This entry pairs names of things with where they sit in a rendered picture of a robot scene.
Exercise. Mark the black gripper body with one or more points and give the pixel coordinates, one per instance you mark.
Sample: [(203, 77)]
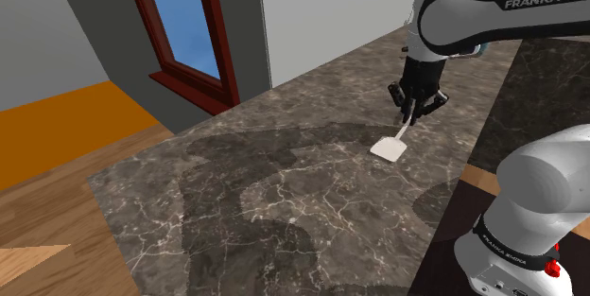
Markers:
[(421, 78)]

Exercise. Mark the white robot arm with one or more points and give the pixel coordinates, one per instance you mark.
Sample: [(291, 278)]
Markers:
[(465, 16)]

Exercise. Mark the red framed window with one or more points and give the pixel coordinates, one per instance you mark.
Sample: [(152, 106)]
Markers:
[(193, 32)]

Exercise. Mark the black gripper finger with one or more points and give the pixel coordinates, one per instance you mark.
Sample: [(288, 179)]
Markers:
[(432, 103), (397, 94)]

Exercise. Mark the white spatula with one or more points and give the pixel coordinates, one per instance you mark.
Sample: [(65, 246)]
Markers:
[(389, 148)]

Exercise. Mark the dark robot stand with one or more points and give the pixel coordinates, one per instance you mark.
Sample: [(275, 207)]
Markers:
[(440, 258)]

